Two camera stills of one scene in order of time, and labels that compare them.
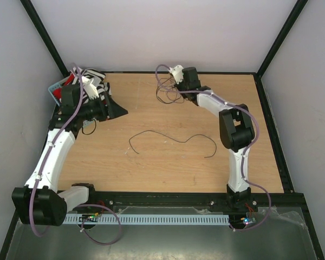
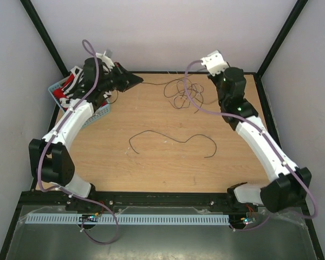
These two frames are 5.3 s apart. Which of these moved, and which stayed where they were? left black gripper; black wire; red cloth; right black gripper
Moved: left black gripper; right black gripper
Stayed: red cloth; black wire
